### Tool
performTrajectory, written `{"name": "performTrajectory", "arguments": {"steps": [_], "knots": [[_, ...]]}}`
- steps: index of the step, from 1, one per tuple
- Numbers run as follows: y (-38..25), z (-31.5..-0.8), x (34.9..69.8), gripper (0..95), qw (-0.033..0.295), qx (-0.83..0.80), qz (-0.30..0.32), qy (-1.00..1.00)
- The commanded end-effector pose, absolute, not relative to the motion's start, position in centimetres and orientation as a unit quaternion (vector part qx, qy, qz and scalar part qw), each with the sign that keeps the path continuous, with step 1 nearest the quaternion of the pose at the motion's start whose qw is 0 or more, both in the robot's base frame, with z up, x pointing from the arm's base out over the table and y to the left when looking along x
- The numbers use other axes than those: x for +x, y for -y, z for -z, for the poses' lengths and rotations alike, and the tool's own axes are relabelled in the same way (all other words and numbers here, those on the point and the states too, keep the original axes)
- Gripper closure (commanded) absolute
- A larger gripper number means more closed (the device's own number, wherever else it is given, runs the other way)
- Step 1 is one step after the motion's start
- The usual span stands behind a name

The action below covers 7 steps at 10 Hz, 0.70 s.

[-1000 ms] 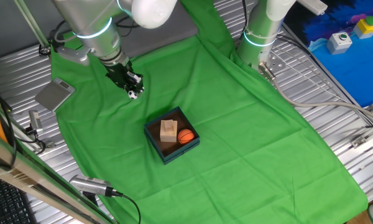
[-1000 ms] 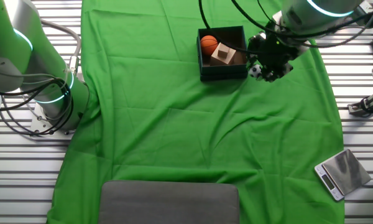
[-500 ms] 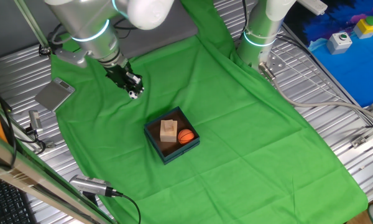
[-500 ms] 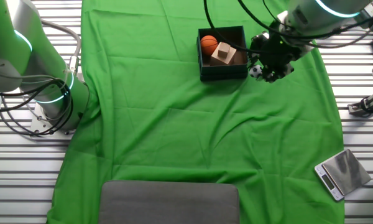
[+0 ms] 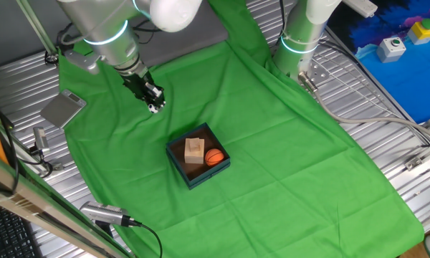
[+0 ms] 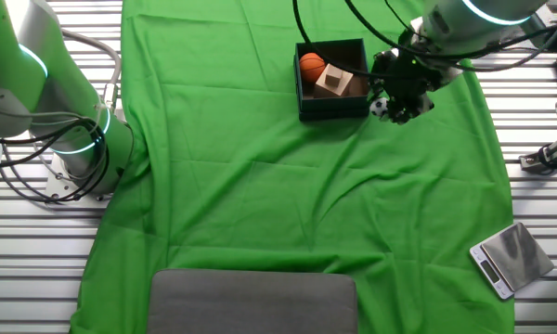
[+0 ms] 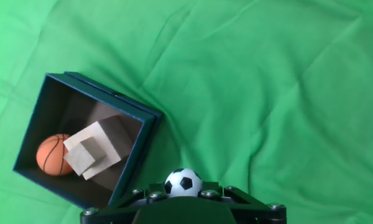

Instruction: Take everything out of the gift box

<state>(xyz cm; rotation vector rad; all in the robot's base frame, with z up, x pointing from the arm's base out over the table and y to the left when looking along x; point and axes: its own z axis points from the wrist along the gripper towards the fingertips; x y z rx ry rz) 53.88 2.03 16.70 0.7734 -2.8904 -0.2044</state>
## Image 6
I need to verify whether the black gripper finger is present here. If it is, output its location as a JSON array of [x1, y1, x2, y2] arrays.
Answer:
[[384, 94, 408, 126], [405, 92, 435, 123]]

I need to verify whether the grey cushion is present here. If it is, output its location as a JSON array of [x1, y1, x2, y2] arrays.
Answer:
[[146, 268, 359, 334]]

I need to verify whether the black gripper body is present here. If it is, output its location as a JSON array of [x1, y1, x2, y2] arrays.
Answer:
[[370, 47, 452, 101]]

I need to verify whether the green cloth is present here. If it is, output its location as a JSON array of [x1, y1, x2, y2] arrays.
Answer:
[[69, 0, 516, 334]]

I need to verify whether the small wooden cube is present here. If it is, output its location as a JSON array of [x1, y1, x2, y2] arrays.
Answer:
[[324, 63, 346, 88]]

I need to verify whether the dark green gift box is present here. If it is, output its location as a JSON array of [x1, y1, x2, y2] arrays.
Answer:
[[293, 38, 372, 122]]

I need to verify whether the grey conduit hose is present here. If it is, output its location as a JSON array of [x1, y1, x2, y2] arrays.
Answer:
[[58, 29, 123, 115]]

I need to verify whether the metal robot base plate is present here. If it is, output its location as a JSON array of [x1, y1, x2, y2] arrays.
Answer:
[[43, 151, 113, 206]]

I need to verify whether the small orange basketball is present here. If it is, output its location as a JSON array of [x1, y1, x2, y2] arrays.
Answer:
[[299, 52, 328, 84]]

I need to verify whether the large wooden block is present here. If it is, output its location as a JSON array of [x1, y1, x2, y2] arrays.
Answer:
[[312, 63, 356, 100]]

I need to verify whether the silver digital scale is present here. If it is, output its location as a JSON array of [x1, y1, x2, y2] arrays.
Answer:
[[468, 221, 556, 302]]

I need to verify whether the small soccer ball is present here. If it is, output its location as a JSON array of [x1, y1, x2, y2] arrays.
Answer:
[[369, 96, 390, 120]]

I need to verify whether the black base cable bundle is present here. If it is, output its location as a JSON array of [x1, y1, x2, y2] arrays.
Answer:
[[0, 115, 111, 205]]

